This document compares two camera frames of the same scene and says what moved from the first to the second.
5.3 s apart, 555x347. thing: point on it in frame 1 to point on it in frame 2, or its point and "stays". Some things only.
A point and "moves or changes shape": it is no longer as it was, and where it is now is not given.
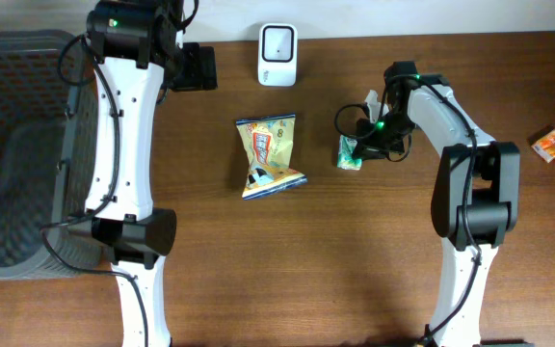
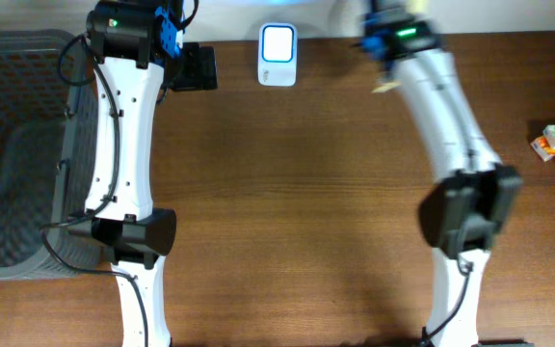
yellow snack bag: x=269 y=141 moves or changes shape
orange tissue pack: x=551 y=145 stays
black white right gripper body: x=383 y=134 to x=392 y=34
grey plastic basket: x=33 y=97 stays
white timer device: x=277 y=54 stays
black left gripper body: x=194 y=72 stays
